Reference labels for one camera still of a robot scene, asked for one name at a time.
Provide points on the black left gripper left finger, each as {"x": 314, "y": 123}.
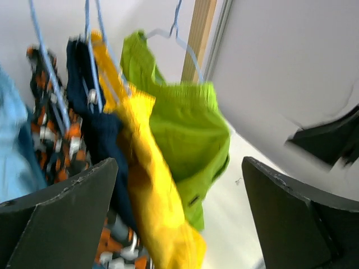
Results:
{"x": 59, "y": 226}

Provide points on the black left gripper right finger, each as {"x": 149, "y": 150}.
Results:
{"x": 298, "y": 225}

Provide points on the orange camouflage shorts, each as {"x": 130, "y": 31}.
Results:
{"x": 64, "y": 154}

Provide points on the navy blue shorts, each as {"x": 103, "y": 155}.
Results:
{"x": 100, "y": 130}

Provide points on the yellow shorts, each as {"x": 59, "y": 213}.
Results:
{"x": 163, "y": 230}

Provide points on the blue hanger of camouflage shorts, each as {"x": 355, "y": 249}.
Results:
{"x": 49, "y": 66}

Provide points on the lime green shorts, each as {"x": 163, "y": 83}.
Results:
{"x": 186, "y": 123}

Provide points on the blue hanger of green shorts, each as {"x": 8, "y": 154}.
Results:
{"x": 179, "y": 41}

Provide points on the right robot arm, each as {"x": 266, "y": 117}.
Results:
{"x": 331, "y": 141}

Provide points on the light blue shorts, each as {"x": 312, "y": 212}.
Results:
{"x": 20, "y": 170}

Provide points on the wooden clothes rack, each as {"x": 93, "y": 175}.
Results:
{"x": 202, "y": 19}

